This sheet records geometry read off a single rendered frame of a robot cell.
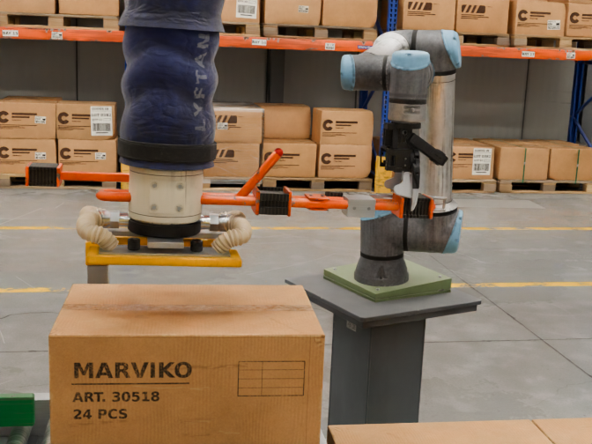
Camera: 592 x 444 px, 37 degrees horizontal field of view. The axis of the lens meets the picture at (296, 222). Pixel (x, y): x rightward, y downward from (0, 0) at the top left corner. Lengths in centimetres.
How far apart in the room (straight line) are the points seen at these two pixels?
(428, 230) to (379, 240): 17
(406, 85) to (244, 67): 847
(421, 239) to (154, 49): 132
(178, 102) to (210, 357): 56
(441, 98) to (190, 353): 126
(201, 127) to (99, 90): 852
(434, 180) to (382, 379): 71
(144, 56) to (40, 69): 856
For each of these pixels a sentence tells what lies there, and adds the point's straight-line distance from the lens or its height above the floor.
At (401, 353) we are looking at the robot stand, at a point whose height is 55.
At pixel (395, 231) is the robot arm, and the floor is 98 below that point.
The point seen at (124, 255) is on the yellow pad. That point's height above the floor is 111.
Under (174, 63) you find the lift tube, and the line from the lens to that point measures 193.
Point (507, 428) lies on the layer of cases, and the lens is 259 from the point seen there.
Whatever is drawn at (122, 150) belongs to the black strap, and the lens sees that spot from 200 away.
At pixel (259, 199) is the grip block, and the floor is 122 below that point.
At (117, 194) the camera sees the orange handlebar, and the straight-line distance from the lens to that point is 204.
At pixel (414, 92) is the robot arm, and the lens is 210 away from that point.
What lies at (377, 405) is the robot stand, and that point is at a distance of 308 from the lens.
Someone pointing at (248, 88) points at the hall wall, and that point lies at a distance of 1054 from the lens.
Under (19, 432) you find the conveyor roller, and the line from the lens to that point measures 248.
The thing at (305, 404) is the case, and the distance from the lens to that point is 202.
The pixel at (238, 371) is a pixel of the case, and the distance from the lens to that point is 197.
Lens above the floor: 159
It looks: 12 degrees down
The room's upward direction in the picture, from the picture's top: 2 degrees clockwise
